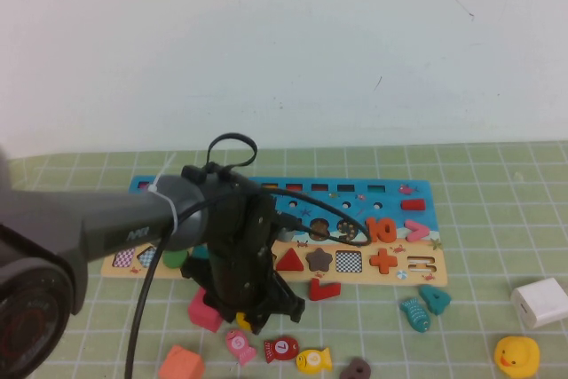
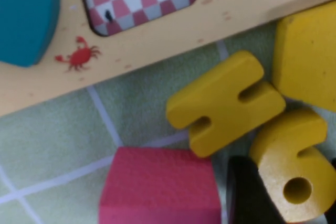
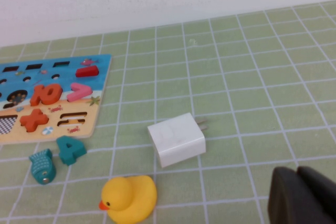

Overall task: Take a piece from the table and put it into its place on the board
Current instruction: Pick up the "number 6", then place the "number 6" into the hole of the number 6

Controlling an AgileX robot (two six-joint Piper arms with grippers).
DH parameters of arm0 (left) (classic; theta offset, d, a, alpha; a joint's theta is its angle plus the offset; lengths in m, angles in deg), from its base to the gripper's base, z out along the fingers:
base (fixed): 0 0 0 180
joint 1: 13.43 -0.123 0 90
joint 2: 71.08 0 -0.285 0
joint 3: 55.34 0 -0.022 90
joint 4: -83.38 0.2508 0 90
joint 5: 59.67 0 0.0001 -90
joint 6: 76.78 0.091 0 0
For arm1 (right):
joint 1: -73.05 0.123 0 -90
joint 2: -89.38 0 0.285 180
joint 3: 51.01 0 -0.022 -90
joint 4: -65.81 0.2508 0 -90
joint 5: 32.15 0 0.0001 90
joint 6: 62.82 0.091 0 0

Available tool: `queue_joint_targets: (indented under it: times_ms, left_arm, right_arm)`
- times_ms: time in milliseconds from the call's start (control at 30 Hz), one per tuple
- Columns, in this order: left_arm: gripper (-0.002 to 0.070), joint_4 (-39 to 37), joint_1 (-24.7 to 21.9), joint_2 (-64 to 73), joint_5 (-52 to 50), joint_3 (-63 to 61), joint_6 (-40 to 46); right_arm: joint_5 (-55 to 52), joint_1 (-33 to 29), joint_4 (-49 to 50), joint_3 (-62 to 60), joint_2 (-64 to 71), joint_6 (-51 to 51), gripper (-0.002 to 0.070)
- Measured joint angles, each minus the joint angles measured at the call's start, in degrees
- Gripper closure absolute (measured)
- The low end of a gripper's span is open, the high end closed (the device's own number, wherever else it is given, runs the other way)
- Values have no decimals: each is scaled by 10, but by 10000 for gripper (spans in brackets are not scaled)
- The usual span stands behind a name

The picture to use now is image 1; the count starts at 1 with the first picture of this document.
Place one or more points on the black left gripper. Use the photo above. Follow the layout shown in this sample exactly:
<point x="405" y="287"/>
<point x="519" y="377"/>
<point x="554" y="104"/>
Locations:
<point x="239" y="255"/>

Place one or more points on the yellow number six piece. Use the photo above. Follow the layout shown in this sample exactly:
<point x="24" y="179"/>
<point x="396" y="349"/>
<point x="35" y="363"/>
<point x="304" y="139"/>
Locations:
<point x="242" y="320"/>

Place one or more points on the pink square block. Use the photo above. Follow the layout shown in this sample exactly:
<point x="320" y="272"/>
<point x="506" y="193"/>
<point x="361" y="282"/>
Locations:
<point x="202" y="314"/>

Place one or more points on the red triangle piece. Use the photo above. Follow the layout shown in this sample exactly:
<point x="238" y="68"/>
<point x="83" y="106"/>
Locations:
<point x="292" y="263"/>

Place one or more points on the red less-than sign piece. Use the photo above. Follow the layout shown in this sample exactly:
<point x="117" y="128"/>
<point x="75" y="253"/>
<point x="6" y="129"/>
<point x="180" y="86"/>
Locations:
<point x="316" y="292"/>

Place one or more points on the teal heart piece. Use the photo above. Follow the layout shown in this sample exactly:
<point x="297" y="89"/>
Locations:
<point x="200" y="254"/>

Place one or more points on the green circle piece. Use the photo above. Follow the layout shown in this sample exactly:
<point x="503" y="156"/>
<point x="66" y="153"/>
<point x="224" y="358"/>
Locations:
<point x="173" y="259"/>

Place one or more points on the brown number eight piece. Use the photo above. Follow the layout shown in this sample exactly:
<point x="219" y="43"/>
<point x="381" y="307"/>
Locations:
<point x="348" y="372"/>

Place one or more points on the orange plus sign piece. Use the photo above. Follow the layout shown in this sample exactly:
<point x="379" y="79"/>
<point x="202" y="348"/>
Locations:
<point x="383" y="260"/>

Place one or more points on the orange number ten piece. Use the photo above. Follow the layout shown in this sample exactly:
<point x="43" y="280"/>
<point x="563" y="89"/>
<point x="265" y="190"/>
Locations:
<point x="374" y="226"/>

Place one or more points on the wooden number shape puzzle board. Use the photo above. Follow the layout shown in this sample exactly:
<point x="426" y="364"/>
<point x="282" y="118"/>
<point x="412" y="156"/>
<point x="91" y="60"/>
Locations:
<point x="390" y="201"/>

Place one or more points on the teal number four piece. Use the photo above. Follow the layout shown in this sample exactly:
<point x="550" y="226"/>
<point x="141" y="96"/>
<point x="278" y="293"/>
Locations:
<point x="439" y="303"/>

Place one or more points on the pink greater-than sign piece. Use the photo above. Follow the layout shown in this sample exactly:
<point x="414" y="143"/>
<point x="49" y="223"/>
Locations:
<point x="421" y="231"/>

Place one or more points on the red rectangle minus piece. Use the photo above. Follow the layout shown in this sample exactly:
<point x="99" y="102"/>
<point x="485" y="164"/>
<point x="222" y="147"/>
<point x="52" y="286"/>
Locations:
<point x="412" y="205"/>

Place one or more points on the pink wooden fish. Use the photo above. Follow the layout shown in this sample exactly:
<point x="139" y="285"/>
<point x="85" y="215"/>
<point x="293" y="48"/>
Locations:
<point x="239" y="343"/>

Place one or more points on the red wooden fish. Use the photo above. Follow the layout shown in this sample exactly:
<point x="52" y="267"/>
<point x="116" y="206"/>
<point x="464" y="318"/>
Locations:
<point x="281" y="347"/>

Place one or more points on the yellow wooden fish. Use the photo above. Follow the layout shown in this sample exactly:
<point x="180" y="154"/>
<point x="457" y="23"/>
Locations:
<point x="313" y="359"/>

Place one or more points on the orange wooden block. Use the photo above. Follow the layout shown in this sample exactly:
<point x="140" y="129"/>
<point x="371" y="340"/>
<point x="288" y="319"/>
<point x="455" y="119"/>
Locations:
<point x="179" y="365"/>

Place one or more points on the white zip tie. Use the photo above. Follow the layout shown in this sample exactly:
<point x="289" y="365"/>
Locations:
<point x="171" y="212"/>

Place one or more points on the teal wooden fish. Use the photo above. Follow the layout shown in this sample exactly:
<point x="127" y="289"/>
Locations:
<point x="415" y="314"/>

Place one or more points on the green checkered tablecloth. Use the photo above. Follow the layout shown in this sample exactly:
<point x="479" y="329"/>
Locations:
<point x="488" y="219"/>

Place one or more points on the yellow rubber duck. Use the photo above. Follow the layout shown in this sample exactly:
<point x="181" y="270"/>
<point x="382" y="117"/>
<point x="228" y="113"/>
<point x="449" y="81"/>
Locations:
<point x="519" y="352"/>

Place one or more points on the white USB wall charger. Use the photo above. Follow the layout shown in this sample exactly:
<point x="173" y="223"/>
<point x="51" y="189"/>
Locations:
<point x="541" y="303"/>

